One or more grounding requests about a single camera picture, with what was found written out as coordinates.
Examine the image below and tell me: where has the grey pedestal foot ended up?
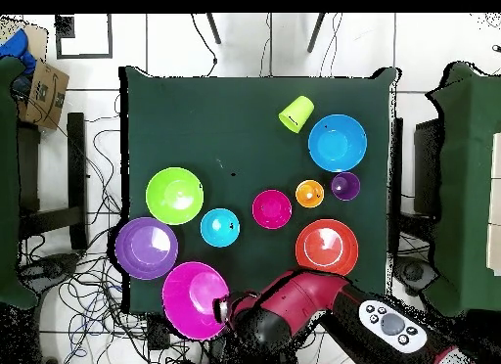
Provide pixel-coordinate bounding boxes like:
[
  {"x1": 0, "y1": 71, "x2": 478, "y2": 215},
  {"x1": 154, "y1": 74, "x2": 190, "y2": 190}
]
[
  {"x1": 23, "y1": 253, "x2": 79, "y2": 281},
  {"x1": 394, "y1": 257, "x2": 439, "y2": 291}
]

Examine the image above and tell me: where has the white box stack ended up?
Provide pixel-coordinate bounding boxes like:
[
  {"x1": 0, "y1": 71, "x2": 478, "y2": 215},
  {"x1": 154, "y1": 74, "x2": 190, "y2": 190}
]
[{"x1": 486, "y1": 132, "x2": 501, "y2": 277}]

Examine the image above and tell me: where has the large blue bowl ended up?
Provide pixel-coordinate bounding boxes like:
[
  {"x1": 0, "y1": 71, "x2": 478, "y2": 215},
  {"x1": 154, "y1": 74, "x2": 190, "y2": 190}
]
[{"x1": 307, "y1": 114, "x2": 368, "y2": 173}]

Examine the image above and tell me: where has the small blue bowl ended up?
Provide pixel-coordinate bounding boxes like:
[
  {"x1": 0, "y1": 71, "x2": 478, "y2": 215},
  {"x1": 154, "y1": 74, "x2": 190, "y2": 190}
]
[{"x1": 200, "y1": 207, "x2": 241, "y2": 249}]

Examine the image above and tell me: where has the green cup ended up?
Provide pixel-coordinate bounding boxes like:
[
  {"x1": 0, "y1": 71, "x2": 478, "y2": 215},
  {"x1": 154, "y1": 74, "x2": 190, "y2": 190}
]
[{"x1": 278, "y1": 95, "x2": 316, "y2": 135}]

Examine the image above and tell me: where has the black power strip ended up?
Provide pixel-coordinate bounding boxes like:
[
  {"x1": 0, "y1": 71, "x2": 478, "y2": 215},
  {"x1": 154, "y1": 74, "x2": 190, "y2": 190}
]
[{"x1": 146, "y1": 314, "x2": 171, "y2": 351}]

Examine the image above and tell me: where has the large purple bowl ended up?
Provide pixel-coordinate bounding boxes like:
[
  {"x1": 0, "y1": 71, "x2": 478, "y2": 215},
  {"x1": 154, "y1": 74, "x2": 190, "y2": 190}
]
[{"x1": 114, "y1": 217, "x2": 180, "y2": 281}]

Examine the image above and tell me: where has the black cabinet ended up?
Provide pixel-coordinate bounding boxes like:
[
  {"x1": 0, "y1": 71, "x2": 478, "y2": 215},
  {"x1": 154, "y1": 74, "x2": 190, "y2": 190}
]
[{"x1": 413, "y1": 118, "x2": 443, "y2": 216}]

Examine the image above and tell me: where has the black floor cable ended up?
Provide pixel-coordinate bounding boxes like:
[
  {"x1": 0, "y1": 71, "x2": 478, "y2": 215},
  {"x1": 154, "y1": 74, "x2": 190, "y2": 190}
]
[{"x1": 190, "y1": 13, "x2": 218, "y2": 77}]

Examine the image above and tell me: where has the purple cup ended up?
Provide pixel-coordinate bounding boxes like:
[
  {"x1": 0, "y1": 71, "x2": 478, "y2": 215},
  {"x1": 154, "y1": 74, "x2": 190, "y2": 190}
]
[{"x1": 330, "y1": 171, "x2": 362, "y2": 202}]

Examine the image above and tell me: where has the large green bowl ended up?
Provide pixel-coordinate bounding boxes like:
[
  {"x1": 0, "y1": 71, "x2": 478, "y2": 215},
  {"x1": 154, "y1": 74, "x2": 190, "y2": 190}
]
[{"x1": 145, "y1": 166, "x2": 205, "y2": 226}]

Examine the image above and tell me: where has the blue cloth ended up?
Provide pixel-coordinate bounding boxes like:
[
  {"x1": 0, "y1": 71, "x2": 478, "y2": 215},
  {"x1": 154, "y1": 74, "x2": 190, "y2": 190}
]
[{"x1": 0, "y1": 27, "x2": 37, "y2": 75}]

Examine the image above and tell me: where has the orange cup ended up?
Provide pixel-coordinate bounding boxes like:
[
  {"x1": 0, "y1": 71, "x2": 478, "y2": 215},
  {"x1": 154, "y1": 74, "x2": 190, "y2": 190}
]
[{"x1": 295, "y1": 179, "x2": 325, "y2": 209}]

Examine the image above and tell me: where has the large orange-red bowl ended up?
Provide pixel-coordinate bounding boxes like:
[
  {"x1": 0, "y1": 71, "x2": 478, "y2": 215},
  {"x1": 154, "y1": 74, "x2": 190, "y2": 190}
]
[{"x1": 295, "y1": 218, "x2": 360, "y2": 278}]

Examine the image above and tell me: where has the cardboard box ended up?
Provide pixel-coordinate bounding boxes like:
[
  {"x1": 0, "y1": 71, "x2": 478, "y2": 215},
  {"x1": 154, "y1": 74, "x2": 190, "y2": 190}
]
[{"x1": 17, "y1": 60, "x2": 70, "y2": 130}]

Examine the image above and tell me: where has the dark green tablecloth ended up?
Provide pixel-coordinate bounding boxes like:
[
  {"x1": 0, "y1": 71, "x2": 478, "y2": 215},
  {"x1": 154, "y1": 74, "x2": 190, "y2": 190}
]
[{"x1": 118, "y1": 65, "x2": 402, "y2": 315}]

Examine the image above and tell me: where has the black frame stand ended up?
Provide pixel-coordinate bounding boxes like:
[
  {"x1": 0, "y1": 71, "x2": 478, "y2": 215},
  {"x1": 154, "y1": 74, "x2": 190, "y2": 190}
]
[{"x1": 17, "y1": 112, "x2": 89, "y2": 250}]

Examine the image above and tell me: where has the large pink bowl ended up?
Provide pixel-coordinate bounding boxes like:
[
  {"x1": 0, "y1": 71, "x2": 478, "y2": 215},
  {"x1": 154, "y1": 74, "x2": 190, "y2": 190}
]
[{"x1": 161, "y1": 260, "x2": 233, "y2": 341}]

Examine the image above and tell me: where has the small red-pink bowl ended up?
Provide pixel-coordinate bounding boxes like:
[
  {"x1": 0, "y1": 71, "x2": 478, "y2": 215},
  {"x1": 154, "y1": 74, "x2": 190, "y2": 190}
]
[{"x1": 250, "y1": 189, "x2": 294, "y2": 231}]

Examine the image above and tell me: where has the neighbouring green covered table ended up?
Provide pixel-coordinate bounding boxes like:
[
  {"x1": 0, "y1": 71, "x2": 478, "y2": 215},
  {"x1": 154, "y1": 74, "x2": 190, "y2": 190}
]
[
  {"x1": 0, "y1": 56, "x2": 38, "y2": 310},
  {"x1": 424, "y1": 61, "x2": 501, "y2": 317}
]

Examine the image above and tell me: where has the black tripod leg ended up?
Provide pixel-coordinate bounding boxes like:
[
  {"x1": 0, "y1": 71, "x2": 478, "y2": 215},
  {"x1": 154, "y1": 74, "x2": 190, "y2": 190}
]
[
  {"x1": 306, "y1": 13, "x2": 326, "y2": 54},
  {"x1": 205, "y1": 13, "x2": 222, "y2": 45}
]

